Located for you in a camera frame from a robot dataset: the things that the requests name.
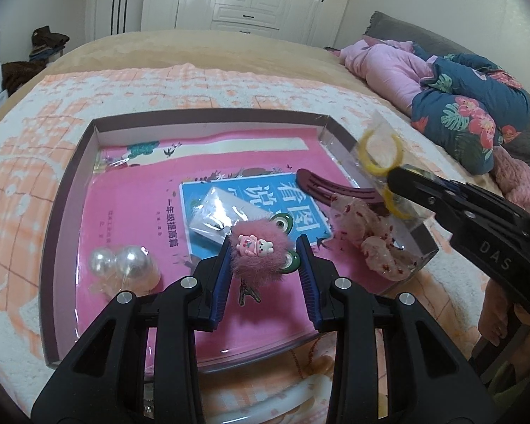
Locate yellow hair ties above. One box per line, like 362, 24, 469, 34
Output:
346, 109, 434, 231

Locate sheer floral hair bow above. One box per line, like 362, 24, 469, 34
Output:
330, 194, 417, 281

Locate pink fuzzy hair clip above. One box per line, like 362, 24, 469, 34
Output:
229, 216, 286, 288

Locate white bedroom door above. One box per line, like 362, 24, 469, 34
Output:
85, 0, 143, 41

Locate person's right hand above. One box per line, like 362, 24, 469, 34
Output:
478, 279, 530, 365

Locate pink knitted blanket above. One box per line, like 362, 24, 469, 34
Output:
491, 147, 530, 212

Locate blue floral quilt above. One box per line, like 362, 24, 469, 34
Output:
411, 54, 530, 175

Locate large pearl hair clip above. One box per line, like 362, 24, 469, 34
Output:
88, 245, 160, 299

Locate dark red snap clip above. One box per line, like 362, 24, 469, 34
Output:
296, 169, 384, 206

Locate pink padded jacket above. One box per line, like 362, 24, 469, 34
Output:
338, 35, 434, 117

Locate green frog eye clip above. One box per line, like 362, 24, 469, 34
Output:
271, 212, 300, 275

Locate brown shallow cardboard box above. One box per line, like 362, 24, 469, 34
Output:
38, 107, 441, 372

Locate white card in bag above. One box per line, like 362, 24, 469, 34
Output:
188, 188, 269, 244

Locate tan bed cover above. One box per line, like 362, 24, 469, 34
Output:
0, 31, 468, 195

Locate peach white patterned blanket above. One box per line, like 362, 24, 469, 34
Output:
0, 64, 499, 417

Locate dark clothes pile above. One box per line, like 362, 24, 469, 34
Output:
1, 26, 70, 97

